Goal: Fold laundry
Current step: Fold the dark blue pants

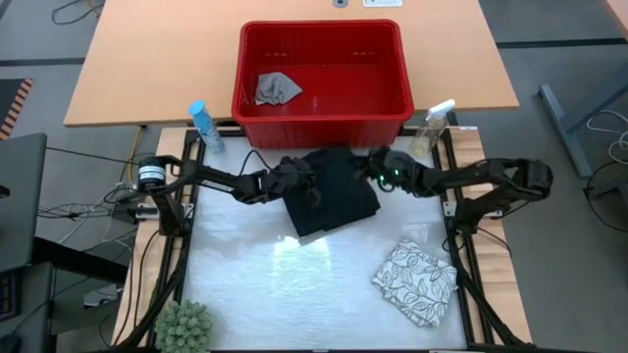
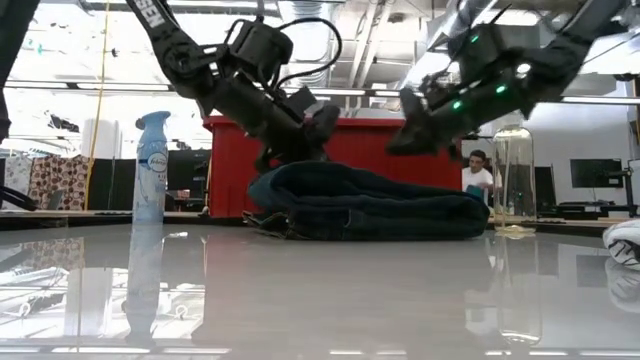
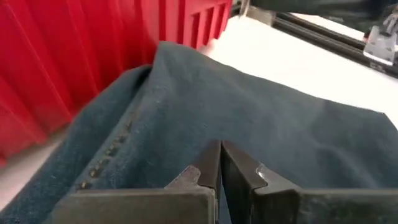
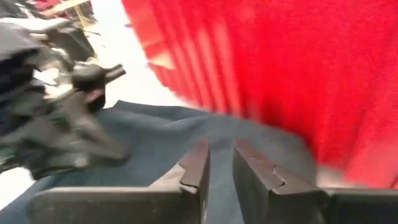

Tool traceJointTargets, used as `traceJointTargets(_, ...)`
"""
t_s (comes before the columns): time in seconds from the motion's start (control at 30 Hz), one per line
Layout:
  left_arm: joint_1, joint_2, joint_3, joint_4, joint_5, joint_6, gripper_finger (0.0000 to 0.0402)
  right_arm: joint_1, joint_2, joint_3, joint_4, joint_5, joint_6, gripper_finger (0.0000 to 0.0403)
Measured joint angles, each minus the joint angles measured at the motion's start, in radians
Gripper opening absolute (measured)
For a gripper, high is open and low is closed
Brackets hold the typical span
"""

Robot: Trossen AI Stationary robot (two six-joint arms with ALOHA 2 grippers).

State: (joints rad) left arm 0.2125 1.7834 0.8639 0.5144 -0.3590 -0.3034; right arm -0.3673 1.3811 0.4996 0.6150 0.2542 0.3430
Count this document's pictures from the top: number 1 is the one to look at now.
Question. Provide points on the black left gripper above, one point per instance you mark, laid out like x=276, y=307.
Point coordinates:
x=292, y=176

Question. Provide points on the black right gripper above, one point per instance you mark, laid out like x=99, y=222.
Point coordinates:
x=400, y=171

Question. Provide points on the dark blue jeans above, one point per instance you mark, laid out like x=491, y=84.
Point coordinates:
x=338, y=196

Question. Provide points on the small grey cloth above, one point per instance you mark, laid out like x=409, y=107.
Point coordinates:
x=276, y=89

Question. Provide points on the white leaf-print garment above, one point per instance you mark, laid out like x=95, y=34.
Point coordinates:
x=417, y=282

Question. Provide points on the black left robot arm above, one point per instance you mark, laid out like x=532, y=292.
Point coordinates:
x=206, y=176

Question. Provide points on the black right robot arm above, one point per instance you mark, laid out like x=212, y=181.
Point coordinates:
x=490, y=179

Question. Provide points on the red plastic laundry bin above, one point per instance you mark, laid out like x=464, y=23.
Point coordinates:
x=324, y=64

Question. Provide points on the clear spray bottle white trigger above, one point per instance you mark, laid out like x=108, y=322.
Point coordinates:
x=431, y=128

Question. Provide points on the blue air freshener spray bottle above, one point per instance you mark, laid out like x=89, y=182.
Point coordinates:
x=208, y=130

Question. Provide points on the grey metal table leg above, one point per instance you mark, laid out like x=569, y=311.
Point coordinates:
x=565, y=128

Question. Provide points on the green artificial plant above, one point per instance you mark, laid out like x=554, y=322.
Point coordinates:
x=184, y=326

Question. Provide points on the light wooden desk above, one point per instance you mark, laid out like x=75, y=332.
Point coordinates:
x=147, y=59

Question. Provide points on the wooden desk corner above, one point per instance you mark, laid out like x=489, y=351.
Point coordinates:
x=620, y=10

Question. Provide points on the black side stand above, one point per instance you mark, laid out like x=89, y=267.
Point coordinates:
x=29, y=314

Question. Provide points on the silver mounting bracket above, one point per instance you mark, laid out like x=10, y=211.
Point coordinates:
x=449, y=208

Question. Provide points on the black aluminium table frame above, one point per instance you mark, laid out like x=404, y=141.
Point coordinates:
x=463, y=294

